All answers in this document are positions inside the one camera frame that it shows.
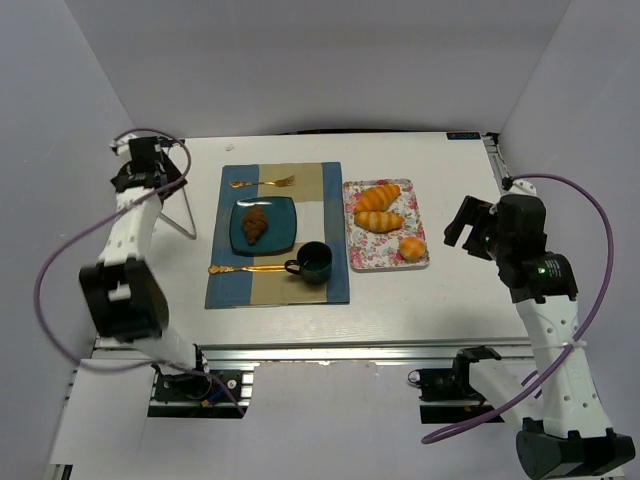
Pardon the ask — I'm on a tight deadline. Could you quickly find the floral rectangular tray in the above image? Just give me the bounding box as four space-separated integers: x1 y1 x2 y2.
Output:
342 178 430 272

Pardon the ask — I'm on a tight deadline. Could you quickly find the white front cover board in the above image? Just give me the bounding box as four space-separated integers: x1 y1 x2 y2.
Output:
52 362 521 478

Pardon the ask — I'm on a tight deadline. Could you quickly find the blue table corner label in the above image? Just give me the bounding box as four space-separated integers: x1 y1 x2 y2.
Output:
446 131 482 141

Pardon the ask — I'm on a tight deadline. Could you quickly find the dark green mug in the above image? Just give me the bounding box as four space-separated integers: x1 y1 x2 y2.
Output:
284 241 333 285

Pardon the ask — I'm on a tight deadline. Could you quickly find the teal square plate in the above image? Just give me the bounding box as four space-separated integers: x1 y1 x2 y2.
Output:
229 196 297 256

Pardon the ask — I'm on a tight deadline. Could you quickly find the blue and beige placemat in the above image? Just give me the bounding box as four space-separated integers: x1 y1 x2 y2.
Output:
205 162 350 309

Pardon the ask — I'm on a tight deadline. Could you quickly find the gold fork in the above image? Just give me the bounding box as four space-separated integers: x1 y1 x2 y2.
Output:
229 175 296 188

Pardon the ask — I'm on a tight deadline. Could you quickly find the round orange bun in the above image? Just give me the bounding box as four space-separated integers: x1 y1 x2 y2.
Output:
398 236 426 262

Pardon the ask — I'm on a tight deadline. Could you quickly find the aluminium table edge rail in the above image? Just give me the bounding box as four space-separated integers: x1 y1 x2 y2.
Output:
91 340 533 362

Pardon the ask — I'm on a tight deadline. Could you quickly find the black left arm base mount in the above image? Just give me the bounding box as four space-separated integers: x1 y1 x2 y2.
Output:
147 367 248 419

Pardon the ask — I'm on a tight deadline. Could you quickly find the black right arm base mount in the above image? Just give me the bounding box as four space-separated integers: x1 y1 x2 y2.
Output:
407 368 493 425

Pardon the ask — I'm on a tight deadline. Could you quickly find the brown chocolate croissant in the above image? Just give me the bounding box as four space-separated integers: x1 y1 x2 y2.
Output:
241 205 268 245

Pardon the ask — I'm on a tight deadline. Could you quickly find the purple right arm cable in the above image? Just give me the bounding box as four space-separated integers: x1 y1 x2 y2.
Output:
420 172 615 445

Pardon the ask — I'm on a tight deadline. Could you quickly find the small orange striped croissant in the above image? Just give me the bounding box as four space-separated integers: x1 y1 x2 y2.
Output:
354 211 404 233

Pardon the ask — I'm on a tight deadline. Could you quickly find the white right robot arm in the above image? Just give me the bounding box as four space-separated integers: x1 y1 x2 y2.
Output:
444 194 636 479

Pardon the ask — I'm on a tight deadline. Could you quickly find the large orange striped croissant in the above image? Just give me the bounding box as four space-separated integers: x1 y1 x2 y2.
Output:
366 184 401 212

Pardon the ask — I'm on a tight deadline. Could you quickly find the gold knife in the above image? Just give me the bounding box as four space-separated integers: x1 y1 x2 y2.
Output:
208 265 286 275

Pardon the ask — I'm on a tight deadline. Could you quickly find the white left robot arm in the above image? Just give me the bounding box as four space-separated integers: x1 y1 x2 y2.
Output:
79 136 212 399

